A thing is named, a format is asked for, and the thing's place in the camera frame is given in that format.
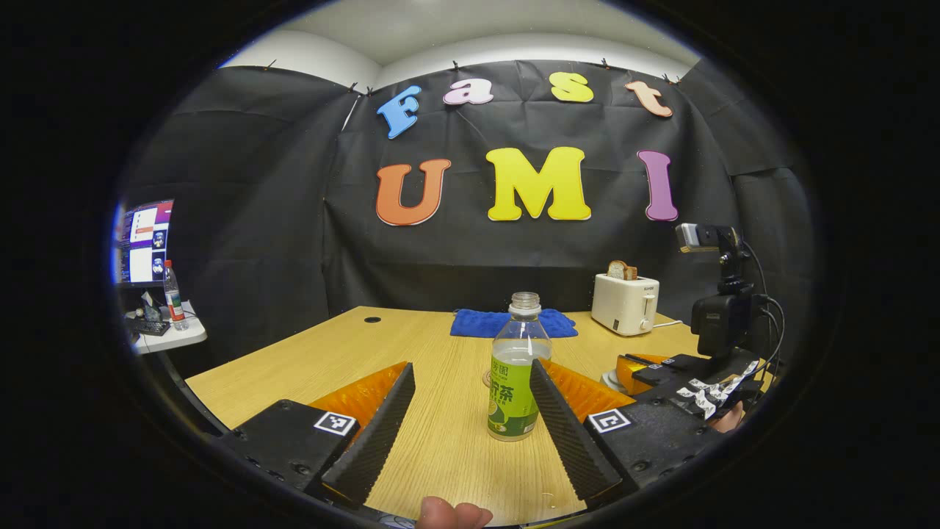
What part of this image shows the green label water bottle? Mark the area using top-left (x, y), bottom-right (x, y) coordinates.
top-left (487, 292), bottom-right (553, 442)

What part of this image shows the computer monitor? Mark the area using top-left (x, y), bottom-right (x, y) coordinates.
top-left (114, 200), bottom-right (176, 287)

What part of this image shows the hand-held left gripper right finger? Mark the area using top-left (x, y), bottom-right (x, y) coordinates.
top-left (529, 358), bottom-right (728, 504)

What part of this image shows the clear bottle with red cap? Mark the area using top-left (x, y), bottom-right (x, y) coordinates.
top-left (163, 259), bottom-right (189, 331)

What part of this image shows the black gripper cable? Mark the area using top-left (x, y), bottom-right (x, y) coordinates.
top-left (742, 242), bottom-right (787, 368)

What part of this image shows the white toaster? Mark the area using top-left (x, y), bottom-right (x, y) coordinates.
top-left (590, 273), bottom-right (660, 337)

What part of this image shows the black backdrop cloth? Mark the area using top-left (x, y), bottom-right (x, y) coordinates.
top-left (117, 59), bottom-right (816, 383)

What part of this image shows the white side table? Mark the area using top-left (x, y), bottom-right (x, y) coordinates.
top-left (132, 300), bottom-right (208, 356)

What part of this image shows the blue towel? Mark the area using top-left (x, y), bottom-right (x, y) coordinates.
top-left (449, 309), bottom-right (579, 339)

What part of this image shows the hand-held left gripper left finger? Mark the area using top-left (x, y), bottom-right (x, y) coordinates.
top-left (220, 361), bottom-right (416, 509)

